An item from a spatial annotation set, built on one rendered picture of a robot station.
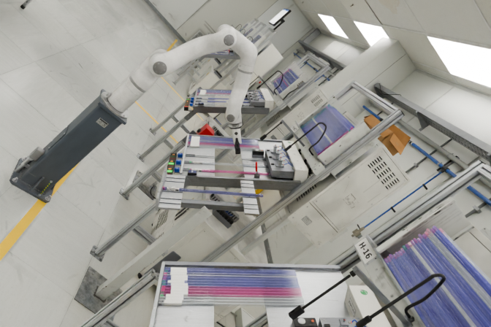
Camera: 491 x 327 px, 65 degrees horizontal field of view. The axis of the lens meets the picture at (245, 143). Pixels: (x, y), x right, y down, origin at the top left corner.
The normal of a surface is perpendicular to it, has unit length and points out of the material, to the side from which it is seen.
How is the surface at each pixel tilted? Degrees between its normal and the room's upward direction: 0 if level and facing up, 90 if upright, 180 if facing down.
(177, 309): 44
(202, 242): 90
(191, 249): 90
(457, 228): 90
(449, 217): 90
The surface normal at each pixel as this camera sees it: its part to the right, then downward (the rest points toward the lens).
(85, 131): 0.22, 0.52
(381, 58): 0.07, 0.36
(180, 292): 0.09, -0.93
